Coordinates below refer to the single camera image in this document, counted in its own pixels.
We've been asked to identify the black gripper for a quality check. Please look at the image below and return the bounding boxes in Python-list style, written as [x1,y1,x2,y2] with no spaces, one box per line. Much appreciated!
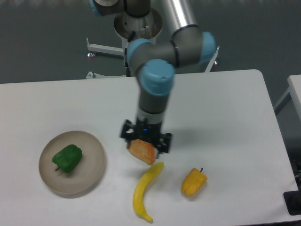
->
[120,118,173,159]

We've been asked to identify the green toy bell pepper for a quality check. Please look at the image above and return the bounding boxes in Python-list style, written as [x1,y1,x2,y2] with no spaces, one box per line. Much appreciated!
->
[52,144,82,173]

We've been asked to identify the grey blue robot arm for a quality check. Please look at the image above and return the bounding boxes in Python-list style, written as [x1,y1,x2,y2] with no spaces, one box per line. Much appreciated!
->
[90,0,218,164]

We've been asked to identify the yellow toy bell pepper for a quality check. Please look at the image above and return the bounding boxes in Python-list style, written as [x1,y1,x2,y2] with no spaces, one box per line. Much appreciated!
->
[181,168,207,197]

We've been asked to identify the beige round plate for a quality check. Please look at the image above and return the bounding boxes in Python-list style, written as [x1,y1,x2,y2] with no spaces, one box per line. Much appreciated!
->
[39,131,106,198]

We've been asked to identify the orange toy bread wedge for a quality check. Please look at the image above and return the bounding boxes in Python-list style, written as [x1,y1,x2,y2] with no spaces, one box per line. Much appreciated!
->
[127,139,155,165]

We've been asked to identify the yellow toy banana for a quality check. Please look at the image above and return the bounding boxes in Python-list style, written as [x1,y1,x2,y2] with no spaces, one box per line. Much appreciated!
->
[132,162,164,223]

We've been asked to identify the white side table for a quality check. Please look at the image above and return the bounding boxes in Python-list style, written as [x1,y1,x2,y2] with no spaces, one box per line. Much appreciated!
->
[273,75,301,119]

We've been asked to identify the black device at table edge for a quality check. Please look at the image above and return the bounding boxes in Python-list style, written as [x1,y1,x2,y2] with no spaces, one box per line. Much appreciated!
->
[283,191,301,216]

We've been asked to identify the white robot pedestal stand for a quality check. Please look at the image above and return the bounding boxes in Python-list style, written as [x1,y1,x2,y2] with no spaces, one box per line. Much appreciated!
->
[87,9,219,77]

